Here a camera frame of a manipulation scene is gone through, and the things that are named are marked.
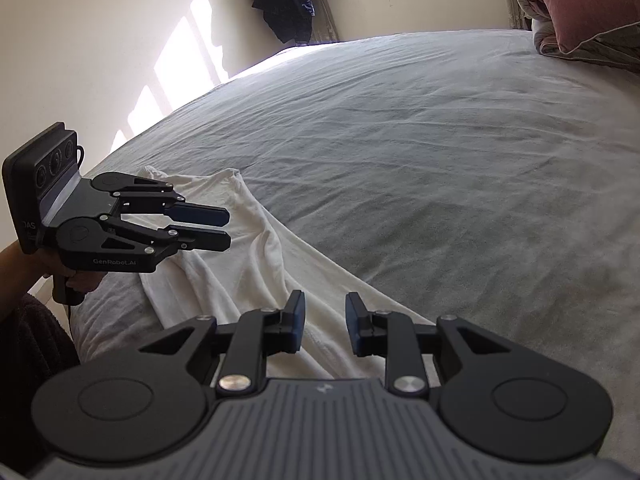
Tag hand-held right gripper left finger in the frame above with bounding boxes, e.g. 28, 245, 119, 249
137, 290, 307, 396

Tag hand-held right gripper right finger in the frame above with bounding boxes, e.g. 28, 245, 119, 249
345, 292, 508, 398

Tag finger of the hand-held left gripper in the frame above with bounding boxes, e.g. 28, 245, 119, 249
112, 182, 231, 228
100, 215, 232, 272

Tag white pants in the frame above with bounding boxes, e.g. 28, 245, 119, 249
115, 166, 436, 381

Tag person's left forearm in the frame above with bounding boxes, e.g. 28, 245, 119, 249
0, 240, 48, 311

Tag person's left hand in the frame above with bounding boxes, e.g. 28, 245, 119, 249
37, 250, 101, 296

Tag bed with grey sheet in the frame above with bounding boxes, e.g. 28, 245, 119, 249
70, 27, 640, 461

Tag person's dark clothing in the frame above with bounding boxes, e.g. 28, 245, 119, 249
0, 292, 81, 466

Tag dark hanging jacket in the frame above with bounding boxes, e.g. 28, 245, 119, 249
250, 0, 327, 44

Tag grey folded quilt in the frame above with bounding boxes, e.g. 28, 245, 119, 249
516, 0, 640, 73

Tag pink pillow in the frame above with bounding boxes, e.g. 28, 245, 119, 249
517, 0, 640, 56

